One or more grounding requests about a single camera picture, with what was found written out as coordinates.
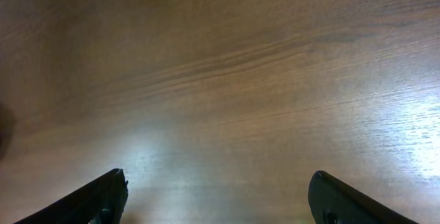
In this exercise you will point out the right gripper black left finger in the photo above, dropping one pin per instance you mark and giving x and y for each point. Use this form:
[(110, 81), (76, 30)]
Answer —
[(100, 201)]

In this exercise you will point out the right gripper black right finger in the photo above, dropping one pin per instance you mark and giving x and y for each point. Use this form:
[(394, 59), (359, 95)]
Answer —
[(332, 201)]

